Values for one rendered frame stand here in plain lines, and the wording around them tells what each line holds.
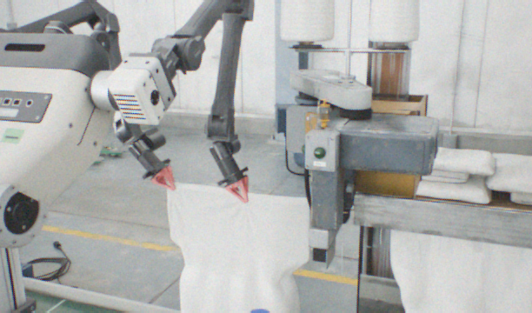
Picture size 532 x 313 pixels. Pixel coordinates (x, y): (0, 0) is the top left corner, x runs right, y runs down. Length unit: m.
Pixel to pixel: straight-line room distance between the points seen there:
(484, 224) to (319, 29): 0.71
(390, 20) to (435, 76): 4.95
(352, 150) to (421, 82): 5.20
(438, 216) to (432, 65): 5.02
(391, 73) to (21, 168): 1.13
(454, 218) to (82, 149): 0.96
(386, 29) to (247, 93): 5.61
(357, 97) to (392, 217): 0.36
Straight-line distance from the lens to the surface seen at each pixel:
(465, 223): 1.46
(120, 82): 1.12
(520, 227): 1.47
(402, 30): 1.49
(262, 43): 6.86
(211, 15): 1.42
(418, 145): 1.24
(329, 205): 1.32
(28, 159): 1.18
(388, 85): 1.72
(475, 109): 6.48
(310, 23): 1.53
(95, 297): 2.45
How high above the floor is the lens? 1.61
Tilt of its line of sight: 16 degrees down
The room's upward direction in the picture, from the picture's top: 1 degrees counter-clockwise
